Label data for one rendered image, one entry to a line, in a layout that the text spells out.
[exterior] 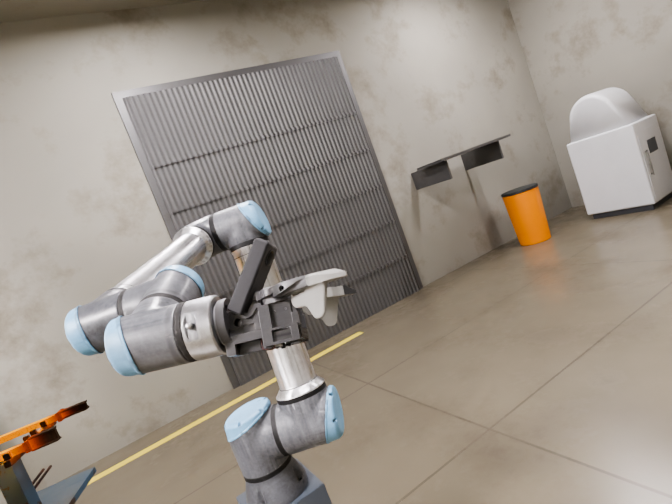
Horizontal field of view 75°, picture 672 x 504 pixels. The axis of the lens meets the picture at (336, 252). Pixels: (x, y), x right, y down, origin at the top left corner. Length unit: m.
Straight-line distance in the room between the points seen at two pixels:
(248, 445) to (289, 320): 0.79
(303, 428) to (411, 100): 5.14
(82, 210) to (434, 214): 3.93
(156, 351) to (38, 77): 4.27
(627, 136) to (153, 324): 5.83
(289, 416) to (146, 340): 0.72
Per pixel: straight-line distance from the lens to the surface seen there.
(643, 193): 6.24
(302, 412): 1.30
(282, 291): 0.60
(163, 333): 0.67
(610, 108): 6.22
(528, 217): 5.99
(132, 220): 4.48
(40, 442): 1.81
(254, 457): 1.39
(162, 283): 0.78
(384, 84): 5.87
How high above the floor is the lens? 1.34
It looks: 6 degrees down
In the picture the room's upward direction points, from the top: 21 degrees counter-clockwise
